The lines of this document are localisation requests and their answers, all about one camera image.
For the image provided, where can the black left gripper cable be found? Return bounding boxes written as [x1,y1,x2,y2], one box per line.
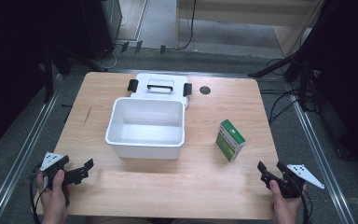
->
[28,161,49,223]

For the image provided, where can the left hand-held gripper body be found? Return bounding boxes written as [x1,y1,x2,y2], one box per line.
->
[39,151,71,207]

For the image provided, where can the white floor cable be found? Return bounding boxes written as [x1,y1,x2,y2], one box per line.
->
[101,14,129,71]

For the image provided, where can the green and white carton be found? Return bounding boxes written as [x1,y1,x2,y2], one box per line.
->
[214,119,247,162]

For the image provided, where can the white plastic storage box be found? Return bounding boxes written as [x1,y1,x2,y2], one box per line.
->
[104,96,186,161]

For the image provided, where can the black hanging cable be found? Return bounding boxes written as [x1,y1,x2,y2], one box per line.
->
[178,0,199,51]

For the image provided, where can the light wooden furniture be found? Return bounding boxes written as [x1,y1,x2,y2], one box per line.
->
[174,0,325,58]

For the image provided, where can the white box lid black handle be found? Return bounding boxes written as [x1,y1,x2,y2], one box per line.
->
[127,72,194,110]

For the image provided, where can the black tripod stand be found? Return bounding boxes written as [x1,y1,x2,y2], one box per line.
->
[38,41,108,105]
[247,46,323,113]

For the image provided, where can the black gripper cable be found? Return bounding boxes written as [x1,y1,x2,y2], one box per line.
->
[299,181,314,224]
[28,161,49,223]

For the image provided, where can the metal floor rail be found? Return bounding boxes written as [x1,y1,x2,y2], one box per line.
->
[285,82,357,224]
[0,74,63,224]

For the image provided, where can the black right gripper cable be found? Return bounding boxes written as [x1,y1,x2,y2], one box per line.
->
[299,181,314,224]

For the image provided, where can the black cabinet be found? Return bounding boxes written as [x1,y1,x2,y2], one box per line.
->
[79,0,123,62]

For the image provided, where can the black curtain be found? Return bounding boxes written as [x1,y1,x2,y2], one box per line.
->
[0,0,90,155]
[304,0,358,172]

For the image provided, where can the person's right hand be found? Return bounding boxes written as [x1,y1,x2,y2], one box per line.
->
[268,179,308,224]

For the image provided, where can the black floor cables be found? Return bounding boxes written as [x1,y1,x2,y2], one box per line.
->
[259,57,321,127]

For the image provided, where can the person's left hand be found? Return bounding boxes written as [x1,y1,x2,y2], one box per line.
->
[36,169,73,224]

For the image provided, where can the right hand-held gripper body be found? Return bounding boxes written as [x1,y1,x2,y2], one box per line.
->
[275,161,326,200]

